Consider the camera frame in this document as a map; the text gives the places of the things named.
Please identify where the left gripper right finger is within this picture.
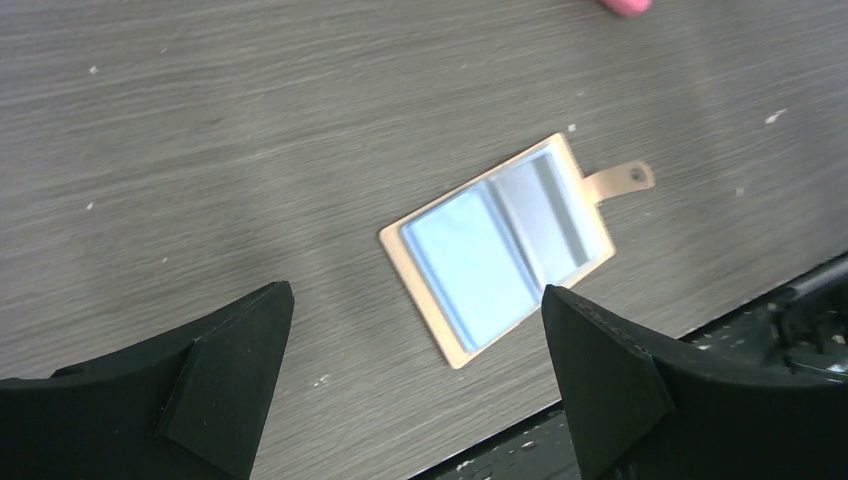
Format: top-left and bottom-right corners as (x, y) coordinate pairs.
(541, 285), (847, 479)

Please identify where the pink toy microphone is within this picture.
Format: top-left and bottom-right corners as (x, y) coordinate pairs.
(599, 0), (653, 17)

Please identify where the beige card holder wallet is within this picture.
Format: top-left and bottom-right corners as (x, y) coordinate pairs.
(379, 133), (655, 369)

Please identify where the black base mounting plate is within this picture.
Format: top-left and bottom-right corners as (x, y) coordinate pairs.
(422, 256), (847, 479)

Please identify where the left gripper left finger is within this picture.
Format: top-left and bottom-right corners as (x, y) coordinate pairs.
(1, 281), (295, 479)

